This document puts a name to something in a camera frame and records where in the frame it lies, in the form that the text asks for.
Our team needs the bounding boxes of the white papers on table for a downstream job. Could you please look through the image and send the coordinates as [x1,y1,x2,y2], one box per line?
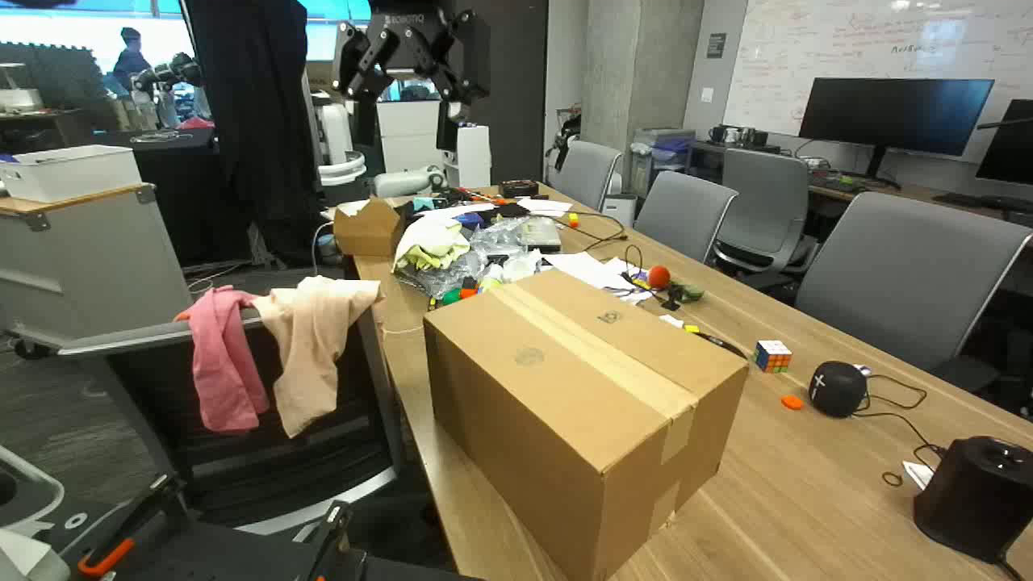
[550,252,635,293]

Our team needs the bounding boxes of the grey office chair middle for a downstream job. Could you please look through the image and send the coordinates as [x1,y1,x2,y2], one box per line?
[635,172,738,262]

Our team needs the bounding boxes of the pink t-shirt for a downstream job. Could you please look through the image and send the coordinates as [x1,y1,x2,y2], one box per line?
[179,284,268,431]

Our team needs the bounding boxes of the white box on cart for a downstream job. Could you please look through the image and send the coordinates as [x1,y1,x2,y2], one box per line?
[0,146,144,199]

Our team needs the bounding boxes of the person in blue shirt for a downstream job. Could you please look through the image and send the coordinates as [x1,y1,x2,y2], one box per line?
[109,27,149,98]

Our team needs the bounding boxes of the black round speaker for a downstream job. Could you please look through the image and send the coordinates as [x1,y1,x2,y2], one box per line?
[809,362,869,418]

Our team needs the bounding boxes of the black computer monitor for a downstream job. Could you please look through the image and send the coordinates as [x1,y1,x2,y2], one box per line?
[800,78,993,155]

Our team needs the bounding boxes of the small open cardboard box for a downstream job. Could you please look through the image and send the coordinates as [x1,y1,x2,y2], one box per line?
[332,199,401,262]

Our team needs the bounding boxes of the grey chair with t-shirts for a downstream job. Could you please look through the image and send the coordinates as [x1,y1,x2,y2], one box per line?
[0,185,399,535]

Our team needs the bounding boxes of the rubik's cube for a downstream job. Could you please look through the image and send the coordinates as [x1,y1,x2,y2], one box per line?
[755,339,792,371]

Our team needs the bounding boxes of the pile of plastic bags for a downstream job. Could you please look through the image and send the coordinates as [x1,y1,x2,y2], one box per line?
[391,218,544,299]

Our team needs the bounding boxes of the grey office chair near right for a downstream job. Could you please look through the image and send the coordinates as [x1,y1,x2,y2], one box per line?
[795,192,1029,392]

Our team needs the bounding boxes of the grey office chair by desk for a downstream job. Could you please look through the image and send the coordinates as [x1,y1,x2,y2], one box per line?
[714,148,819,275]

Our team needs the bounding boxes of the orange ball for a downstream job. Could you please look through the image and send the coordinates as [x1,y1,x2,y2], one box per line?
[647,266,671,289]

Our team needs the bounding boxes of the large cardboard box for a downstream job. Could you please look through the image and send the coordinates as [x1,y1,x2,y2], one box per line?
[424,272,750,581]

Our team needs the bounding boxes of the beige t-shirt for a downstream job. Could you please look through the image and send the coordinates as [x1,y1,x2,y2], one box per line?
[252,275,382,438]

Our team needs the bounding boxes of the small orange block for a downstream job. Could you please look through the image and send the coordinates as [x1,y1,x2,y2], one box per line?
[781,395,803,411]

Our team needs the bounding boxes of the grey office chair far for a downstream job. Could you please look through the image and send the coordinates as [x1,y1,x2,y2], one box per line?
[550,140,623,211]

